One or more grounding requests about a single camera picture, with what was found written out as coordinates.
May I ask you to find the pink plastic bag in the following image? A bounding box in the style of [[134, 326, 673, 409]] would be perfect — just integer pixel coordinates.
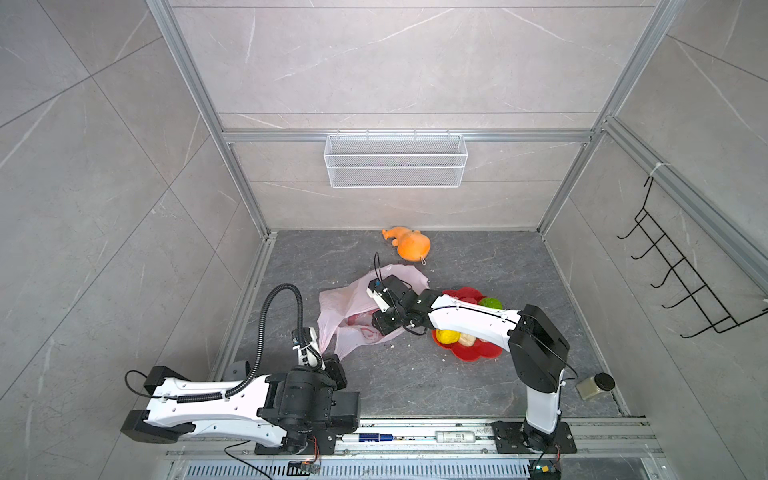
[[317, 270, 404, 359]]

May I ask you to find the red flower-shaped plate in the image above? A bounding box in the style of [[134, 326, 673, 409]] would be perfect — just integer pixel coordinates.
[[431, 287, 504, 362]]

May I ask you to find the beige fake bun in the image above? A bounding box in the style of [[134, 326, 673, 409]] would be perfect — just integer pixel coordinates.
[[458, 333, 477, 348]]

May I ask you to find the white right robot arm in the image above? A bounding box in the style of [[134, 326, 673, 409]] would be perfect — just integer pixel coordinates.
[[367, 275, 576, 453]]

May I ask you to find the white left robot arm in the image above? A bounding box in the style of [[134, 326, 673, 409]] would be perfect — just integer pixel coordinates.
[[121, 327, 361, 455]]

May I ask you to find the orange toy fruit with loop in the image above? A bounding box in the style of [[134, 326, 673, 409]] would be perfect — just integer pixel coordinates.
[[382, 226, 431, 263]]

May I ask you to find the blue marker pen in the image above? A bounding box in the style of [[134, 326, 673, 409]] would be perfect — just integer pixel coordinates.
[[357, 433, 395, 443]]

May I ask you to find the small round black-top container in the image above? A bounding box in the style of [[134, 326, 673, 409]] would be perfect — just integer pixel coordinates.
[[222, 360, 252, 382]]

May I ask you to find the black corrugated cable hose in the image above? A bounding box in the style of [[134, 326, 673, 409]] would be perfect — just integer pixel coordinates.
[[173, 283, 307, 403]]

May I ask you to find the white tube on rail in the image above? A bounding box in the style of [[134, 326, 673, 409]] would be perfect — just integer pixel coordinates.
[[435, 431, 476, 444]]

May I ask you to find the white wire mesh basket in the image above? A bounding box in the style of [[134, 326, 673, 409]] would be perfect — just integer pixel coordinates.
[[323, 133, 469, 189]]

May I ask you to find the black wire hook rack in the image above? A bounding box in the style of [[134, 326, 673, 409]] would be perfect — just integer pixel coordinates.
[[616, 177, 767, 339]]

